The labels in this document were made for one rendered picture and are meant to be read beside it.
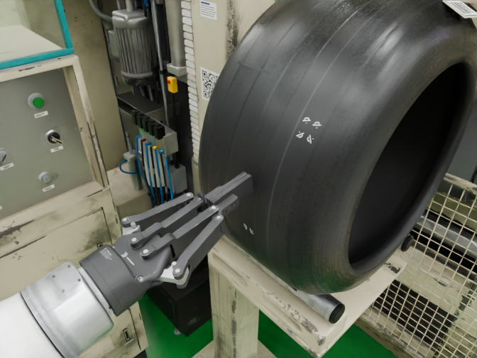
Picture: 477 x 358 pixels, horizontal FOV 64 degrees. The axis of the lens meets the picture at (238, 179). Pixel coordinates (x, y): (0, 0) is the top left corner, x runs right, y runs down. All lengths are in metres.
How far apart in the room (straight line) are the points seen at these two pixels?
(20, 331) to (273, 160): 0.34
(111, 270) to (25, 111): 0.66
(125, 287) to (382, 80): 0.38
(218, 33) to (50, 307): 0.58
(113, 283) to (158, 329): 1.45
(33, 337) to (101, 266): 0.09
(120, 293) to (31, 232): 0.71
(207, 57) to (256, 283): 0.51
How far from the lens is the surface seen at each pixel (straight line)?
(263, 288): 0.87
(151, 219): 0.50
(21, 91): 1.01
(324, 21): 0.58
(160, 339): 1.85
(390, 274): 1.04
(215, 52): 0.83
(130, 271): 0.44
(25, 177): 1.09
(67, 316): 0.42
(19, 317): 0.43
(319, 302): 0.80
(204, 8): 0.83
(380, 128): 0.52
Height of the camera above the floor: 1.55
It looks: 36 degrees down
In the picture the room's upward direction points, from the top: straight up
